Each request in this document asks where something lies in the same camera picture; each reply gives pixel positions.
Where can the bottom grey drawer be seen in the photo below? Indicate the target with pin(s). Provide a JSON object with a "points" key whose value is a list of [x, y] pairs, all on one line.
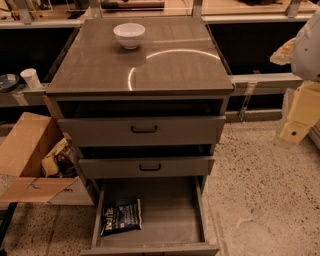
{"points": [[173, 219]]}

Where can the white ceramic bowl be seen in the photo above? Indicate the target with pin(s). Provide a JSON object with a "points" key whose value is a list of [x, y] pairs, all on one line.
{"points": [[129, 35]]}

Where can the open cardboard box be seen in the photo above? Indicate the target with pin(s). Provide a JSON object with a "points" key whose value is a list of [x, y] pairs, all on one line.
{"points": [[21, 155]]}

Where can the grey drawer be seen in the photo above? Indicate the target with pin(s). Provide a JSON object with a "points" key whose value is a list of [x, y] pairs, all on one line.
{"points": [[173, 219], [146, 167], [143, 131]]}

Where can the grey drawer cabinet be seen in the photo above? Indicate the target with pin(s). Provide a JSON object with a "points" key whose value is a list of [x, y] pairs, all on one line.
{"points": [[175, 72]]}

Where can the top grey drawer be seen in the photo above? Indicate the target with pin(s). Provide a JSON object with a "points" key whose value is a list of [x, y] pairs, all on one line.
{"points": [[143, 131]]}

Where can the white paper cup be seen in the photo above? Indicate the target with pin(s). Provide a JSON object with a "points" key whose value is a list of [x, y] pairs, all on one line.
{"points": [[31, 78]]}

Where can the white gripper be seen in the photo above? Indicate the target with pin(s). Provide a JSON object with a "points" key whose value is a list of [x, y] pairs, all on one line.
{"points": [[307, 53]]}

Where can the dark round lid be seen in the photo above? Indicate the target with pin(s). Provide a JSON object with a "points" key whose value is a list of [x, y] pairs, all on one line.
{"points": [[8, 82]]}

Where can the crumpled items in box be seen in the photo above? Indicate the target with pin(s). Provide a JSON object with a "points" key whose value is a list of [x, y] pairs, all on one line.
{"points": [[58, 163]]}

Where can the blue chip bag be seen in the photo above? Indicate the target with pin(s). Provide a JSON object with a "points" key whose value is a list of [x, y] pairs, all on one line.
{"points": [[122, 218]]}

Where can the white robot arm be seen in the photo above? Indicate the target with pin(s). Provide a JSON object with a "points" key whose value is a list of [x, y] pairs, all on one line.
{"points": [[303, 54]]}

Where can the middle grey drawer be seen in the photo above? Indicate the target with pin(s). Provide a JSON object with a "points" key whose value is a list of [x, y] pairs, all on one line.
{"points": [[146, 167]]}

